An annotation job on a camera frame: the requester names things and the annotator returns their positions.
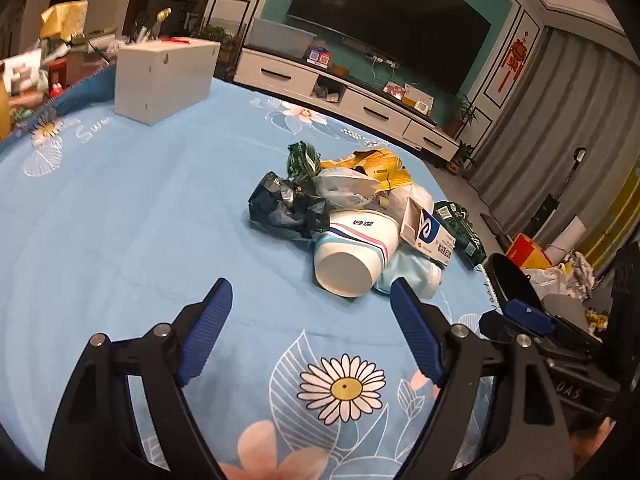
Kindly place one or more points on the grey curtain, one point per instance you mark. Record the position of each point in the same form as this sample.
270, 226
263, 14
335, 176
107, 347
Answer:
560, 110

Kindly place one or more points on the yellow snack bag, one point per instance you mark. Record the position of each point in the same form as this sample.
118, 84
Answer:
385, 165

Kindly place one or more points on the blue floral tablecloth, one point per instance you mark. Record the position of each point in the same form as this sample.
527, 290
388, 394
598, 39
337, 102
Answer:
150, 220

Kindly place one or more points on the pile of household clutter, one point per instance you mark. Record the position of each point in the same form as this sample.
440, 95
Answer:
35, 75

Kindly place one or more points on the yellow green striped board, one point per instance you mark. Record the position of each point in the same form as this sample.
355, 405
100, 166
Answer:
612, 215

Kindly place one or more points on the grey plastic storage bin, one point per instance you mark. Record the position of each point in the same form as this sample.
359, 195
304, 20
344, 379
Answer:
280, 37

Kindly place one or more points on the large flat television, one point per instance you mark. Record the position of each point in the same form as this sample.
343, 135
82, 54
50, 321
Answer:
390, 20

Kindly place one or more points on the yellow gift bag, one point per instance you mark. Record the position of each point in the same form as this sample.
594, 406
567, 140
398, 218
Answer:
62, 20

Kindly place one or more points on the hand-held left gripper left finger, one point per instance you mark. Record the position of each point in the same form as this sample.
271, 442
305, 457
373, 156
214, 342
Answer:
207, 330

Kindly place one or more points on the red knot wall decoration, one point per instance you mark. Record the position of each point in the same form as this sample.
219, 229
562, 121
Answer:
515, 60

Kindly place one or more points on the tall potted plant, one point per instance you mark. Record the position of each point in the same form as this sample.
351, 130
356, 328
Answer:
462, 115

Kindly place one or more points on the white plastic bag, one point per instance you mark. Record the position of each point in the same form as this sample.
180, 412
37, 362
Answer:
345, 187

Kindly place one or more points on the dark green bag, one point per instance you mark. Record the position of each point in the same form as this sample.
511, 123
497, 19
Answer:
280, 205

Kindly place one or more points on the white paper cup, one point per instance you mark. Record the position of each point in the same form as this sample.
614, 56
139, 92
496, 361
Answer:
350, 255

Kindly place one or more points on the white plastic bags pile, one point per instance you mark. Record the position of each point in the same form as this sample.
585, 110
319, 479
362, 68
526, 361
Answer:
565, 277

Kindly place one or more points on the small white blue carton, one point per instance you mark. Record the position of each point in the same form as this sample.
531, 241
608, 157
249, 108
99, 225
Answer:
432, 232

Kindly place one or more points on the green snack wrapper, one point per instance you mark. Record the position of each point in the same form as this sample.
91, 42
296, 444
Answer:
302, 160

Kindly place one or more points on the white television cabinet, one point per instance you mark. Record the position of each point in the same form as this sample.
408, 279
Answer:
370, 107

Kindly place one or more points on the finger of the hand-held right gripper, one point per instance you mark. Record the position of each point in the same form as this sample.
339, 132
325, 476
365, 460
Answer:
530, 312
497, 325

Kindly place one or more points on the blue face mask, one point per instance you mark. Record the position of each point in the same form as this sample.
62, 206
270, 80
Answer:
410, 270

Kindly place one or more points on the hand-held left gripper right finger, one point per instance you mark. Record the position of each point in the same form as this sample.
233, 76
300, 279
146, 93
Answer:
417, 330

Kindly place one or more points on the black trash bin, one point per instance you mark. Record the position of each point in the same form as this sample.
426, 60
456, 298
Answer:
512, 275

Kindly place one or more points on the cards on cabinet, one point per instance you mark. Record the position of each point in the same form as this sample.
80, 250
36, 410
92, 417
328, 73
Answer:
410, 95

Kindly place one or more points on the small potted plant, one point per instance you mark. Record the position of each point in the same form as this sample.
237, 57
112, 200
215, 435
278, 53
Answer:
462, 157

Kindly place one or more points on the bushy green houseplant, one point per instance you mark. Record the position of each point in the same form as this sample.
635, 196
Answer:
217, 40

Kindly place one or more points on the white rolled paper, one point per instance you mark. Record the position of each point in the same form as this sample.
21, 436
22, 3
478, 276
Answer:
567, 237

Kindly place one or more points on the upright stick vacuum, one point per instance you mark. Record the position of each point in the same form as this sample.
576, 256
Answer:
550, 200

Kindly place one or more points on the white cardboard box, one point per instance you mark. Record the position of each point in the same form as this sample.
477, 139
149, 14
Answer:
160, 77

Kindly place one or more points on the red yellow bag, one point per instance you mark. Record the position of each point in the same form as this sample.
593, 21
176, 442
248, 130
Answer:
527, 252

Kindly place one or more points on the green snack packet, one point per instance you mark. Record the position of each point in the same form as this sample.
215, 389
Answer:
462, 230

